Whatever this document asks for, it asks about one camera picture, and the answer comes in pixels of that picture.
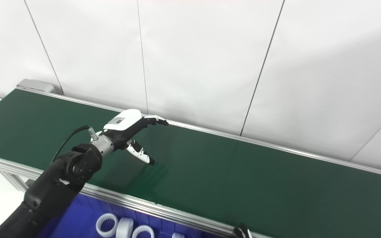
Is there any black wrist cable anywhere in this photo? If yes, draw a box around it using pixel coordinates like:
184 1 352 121
51 125 99 164

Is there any grey conveyor motor housing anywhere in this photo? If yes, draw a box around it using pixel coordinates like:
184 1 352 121
16 79 56 94

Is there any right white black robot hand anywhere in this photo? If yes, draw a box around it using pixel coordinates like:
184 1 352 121
233 223 252 238

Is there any aluminium conveyor leg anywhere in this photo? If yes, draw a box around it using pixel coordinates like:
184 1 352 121
0 169 29 192

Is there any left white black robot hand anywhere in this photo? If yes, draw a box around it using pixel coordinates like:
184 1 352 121
103 109 169 165

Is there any white toothed ring part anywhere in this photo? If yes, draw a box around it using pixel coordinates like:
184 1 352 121
132 225 155 238
95 213 118 238

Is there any blue bin with white parts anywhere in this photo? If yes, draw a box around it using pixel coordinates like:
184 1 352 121
38 193 217 238

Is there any green conveyor belt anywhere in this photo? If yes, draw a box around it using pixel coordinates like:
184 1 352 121
0 87 381 238
0 89 381 238

